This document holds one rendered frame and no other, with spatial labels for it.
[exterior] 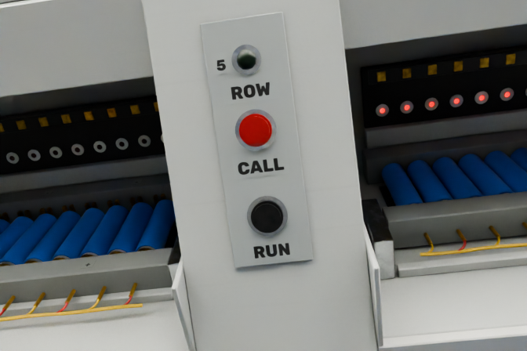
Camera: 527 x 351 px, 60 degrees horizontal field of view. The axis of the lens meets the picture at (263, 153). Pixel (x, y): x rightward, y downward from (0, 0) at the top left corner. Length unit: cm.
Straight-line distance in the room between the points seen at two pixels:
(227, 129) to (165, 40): 5
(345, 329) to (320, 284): 3
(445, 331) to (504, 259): 7
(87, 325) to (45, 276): 4
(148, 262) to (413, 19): 21
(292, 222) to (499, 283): 13
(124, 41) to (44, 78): 5
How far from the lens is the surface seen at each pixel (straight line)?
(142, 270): 30
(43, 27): 26
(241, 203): 23
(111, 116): 41
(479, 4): 25
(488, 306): 29
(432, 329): 27
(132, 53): 25
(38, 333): 33
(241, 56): 22
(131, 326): 30
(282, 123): 22
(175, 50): 23
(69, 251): 36
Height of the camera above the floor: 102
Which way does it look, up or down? 6 degrees down
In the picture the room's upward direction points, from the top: 8 degrees counter-clockwise
